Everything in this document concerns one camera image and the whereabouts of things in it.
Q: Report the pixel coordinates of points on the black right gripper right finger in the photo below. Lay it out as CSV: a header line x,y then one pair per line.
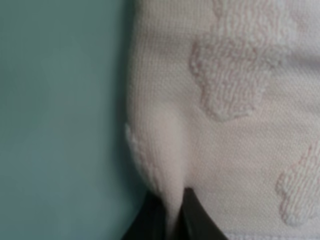
x,y
194,223

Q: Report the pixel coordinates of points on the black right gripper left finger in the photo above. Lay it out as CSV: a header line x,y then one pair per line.
x,y
150,222

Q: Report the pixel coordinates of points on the pink terry towel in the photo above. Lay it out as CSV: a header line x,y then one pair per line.
x,y
224,98

